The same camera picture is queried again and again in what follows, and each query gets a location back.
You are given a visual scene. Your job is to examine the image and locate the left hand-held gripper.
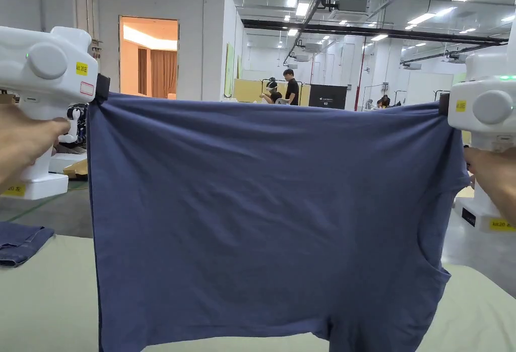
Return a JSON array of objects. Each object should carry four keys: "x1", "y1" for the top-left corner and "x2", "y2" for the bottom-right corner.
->
[{"x1": 0, "y1": 26, "x2": 111, "y2": 201}]

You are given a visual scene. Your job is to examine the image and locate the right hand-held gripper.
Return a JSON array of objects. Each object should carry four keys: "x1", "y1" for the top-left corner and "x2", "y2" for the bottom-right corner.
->
[{"x1": 439, "y1": 51, "x2": 516, "y2": 232}]

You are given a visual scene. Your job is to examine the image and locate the dark blue shirt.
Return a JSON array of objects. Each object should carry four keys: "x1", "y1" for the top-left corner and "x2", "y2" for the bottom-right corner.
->
[{"x1": 87, "y1": 91, "x2": 471, "y2": 352}]

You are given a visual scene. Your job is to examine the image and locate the person's right hand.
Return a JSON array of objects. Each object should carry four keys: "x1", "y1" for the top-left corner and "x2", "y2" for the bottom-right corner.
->
[{"x1": 463, "y1": 147, "x2": 516, "y2": 224}]

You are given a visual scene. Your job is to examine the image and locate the person's left hand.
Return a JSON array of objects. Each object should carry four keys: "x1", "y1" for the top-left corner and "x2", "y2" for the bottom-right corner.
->
[{"x1": 0, "y1": 104, "x2": 71, "y2": 187}]

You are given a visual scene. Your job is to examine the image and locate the black display board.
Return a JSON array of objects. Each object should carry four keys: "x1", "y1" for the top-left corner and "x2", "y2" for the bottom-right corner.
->
[{"x1": 308, "y1": 84, "x2": 348, "y2": 110}]

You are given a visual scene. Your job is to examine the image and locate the blue denim garment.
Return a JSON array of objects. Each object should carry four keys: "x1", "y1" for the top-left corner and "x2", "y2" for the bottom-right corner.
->
[{"x1": 0, "y1": 222, "x2": 55, "y2": 268}]

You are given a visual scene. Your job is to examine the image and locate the bed with pale green sheet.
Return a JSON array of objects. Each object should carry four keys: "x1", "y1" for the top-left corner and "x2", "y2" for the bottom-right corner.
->
[{"x1": 0, "y1": 234, "x2": 516, "y2": 352}]

